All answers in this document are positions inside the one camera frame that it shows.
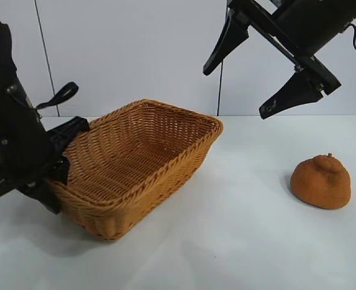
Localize tan woven wicker basket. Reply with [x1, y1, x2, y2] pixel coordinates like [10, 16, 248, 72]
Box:
[46, 98, 224, 241]

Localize bumpy orange fruit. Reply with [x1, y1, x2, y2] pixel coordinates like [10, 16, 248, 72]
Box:
[290, 153, 352, 209]

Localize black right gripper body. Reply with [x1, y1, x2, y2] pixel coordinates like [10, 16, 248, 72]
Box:
[228, 0, 356, 96]

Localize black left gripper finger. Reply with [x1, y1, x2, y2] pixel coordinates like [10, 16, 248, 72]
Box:
[23, 180, 61, 214]
[56, 155, 70, 185]

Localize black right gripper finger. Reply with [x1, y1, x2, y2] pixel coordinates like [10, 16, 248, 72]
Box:
[258, 72, 323, 120]
[203, 11, 250, 76]

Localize black flat strap loop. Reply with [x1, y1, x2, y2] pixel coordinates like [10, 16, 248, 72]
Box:
[34, 81, 79, 121]

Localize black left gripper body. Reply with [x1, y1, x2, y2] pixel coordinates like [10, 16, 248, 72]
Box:
[0, 87, 90, 208]

